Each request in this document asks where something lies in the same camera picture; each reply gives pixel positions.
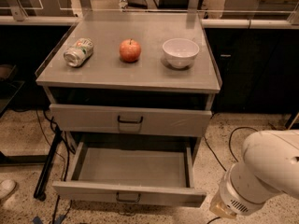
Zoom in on white bowl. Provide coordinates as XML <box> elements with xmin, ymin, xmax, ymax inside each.
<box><xmin>163</xmin><ymin>38</ymin><xmax>200</xmax><ymax>69</ymax></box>

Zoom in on crushed soda can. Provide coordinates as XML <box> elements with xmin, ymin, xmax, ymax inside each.
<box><xmin>64</xmin><ymin>38</ymin><xmax>93</xmax><ymax>67</ymax></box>

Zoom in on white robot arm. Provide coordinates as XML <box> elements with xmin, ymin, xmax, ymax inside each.
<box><xmin>209</xmin><ymin>130</ymin><xmax>299</xmax><ymax>218</ymax></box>

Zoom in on black table leg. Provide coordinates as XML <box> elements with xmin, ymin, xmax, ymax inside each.
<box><xmin>34</xmin><ymin>128</ymin><xmax>62</xmax><ymax>202</ymax></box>

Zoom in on black floor cable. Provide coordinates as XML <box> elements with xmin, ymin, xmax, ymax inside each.
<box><xmin>204</xmin><ymin>126</ymin><xmax>260</xmax><ymax>224</ymax></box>
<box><xmin>35</xmin><ymin>109</ymin><xmax>74</xmax><ymax>224</ymax></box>

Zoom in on white horizontal rail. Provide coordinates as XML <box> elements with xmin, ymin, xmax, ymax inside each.
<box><xmin>0</xmin><ymin>12</ymin><xmax>299</xmax><ymax>30</ymax></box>

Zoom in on grey drawer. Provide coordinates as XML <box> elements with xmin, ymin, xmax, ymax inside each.
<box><xmin>50</xmin><ymin>104</ymin><xmax>211</xmax><ymax>137</ymax></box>
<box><xmin>53</xmin><ymin>141</ymin><xmax>206</xmax><ymax>207</ymax></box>

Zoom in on grey top drawer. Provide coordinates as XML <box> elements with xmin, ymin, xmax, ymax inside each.
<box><xmin>50</xmin><ymin>104</ymin><xmax>211</xmax><ymax>137</ymax></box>

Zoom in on white shoe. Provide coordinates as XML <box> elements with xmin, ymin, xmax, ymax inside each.
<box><xmin>0</xmin><ymin>179</ymin><xmax>17</xmax><ymax>200</ymax></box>

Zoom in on black floor cable right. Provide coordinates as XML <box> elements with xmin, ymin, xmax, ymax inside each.
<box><xmin>204</xmin><ymin>126</ymin><xmax>260</xmax><ymax>224</ymax></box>

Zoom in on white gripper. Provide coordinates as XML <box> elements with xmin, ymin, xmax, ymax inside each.
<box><xmin>209</xmin><ymin>162</ymin><xmax>281</xmax><ymax>219</ymax></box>

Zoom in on black floor cable left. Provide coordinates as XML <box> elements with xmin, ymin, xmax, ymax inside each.
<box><xmin>35</xmin><ymin>109</ymin><xmax>74</xmax><ymax>224</ymax></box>

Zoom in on red apple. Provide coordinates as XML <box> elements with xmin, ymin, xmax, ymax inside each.
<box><xmin>119</xmin><ymin>39</ymin><xmax>141</xmax><ymax>63</ymax></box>

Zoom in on grey drawer cabinet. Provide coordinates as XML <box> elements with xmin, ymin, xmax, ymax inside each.
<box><xmin>35</xmin><ymin>10</ymin><xmax>222</xmax><ymax>161</ymax></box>

